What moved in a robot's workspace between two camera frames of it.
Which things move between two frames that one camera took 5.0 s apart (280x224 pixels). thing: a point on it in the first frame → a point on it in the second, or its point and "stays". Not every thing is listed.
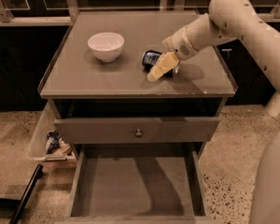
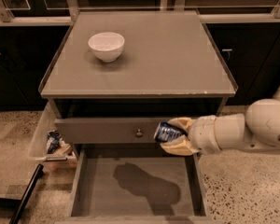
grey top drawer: (137, 130) stays
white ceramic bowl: (106, 46) stays
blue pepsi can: (149, 58) → (166, 133)
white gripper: (178, 45) → (203, 133)
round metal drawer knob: (138, 134) stays
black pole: (37, 175) stays
